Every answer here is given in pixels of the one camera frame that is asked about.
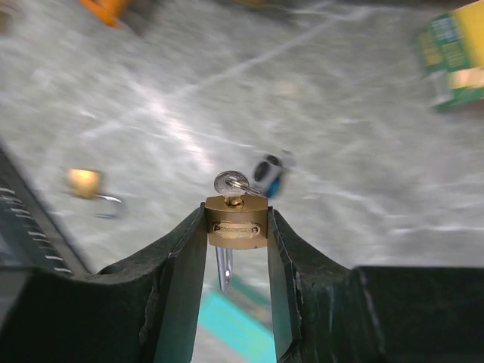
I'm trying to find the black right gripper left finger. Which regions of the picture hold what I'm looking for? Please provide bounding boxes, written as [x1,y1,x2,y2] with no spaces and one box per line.
[1,208,206,362]

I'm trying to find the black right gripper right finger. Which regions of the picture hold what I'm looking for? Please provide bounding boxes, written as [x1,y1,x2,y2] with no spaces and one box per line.
[268,209,483,362]

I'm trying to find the teal rectangular box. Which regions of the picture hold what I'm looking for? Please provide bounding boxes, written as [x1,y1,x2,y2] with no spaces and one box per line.
[198,275,277,363]

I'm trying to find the orange green box left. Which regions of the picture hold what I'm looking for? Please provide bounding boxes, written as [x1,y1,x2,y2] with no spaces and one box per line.
[414,1,483,113]

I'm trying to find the orange Kettle chips bag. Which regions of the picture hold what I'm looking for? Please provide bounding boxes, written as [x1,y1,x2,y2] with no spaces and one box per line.
[79,0,132,27]

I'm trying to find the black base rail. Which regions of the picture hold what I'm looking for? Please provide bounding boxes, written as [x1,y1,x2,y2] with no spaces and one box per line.
[1,148,91,276]

